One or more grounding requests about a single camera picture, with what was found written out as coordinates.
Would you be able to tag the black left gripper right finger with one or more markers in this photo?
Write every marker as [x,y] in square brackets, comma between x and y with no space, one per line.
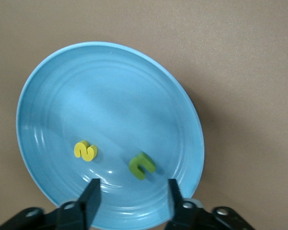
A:
[180,215]

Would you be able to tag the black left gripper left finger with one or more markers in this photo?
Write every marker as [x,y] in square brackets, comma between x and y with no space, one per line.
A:
[86,206]

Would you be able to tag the yellow foam number two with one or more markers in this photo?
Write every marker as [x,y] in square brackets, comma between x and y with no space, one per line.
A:
[82,152]

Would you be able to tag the green foam letter U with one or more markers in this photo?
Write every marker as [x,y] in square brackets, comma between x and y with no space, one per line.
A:
[136,165]

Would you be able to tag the blue plate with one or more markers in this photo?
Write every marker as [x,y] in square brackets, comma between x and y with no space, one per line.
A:
[110,107]

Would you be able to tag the brown table cover sheet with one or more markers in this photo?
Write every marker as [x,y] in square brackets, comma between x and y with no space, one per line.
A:
[230,48]

